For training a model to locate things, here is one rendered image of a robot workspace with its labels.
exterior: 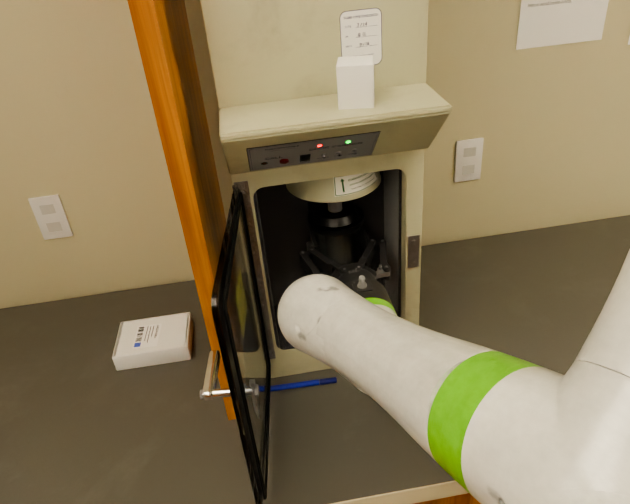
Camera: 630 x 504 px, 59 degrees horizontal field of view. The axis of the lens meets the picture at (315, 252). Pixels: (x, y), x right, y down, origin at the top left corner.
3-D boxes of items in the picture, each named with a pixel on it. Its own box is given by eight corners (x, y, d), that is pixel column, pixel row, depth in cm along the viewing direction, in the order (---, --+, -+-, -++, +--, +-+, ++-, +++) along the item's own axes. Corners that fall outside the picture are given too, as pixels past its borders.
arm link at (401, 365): (484, 493, 50) (547, 387, 52) (403, 444, 45) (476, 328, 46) (308, 355, 82) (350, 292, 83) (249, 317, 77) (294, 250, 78)
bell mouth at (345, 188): (281, 167, 111) (278, 141, 108) (369, 155, 112) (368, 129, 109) (291, 209, 96) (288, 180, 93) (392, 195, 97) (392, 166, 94)
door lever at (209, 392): (245, 356, 85) (242, 344, 84) (239, 405, 77) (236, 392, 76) (209, 359, 85) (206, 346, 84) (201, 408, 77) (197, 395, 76)
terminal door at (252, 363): (269, 366, 111) (239, 184, 89) (262, 510, 85) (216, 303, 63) (265, 366, 111) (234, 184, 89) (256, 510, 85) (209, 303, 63)
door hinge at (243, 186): (263, 360, 112) (231, 182, 90) (275, 358, 112) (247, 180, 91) (263, 365, 111) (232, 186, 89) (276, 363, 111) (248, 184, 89)
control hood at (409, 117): (228, 169, 89) (217, 107, 84) (425, 142, 92) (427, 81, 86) (229, 202, 80) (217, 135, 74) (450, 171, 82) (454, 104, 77)
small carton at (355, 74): (340, 98, 83) (338, 56, 80) (374, 96, 82) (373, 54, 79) (338, 109, 79) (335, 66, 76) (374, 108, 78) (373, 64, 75)
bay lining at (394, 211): (267, 278, 131) (245, 135, 112) (375, 262, 134) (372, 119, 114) (276, 349, 111) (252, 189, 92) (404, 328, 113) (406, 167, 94)
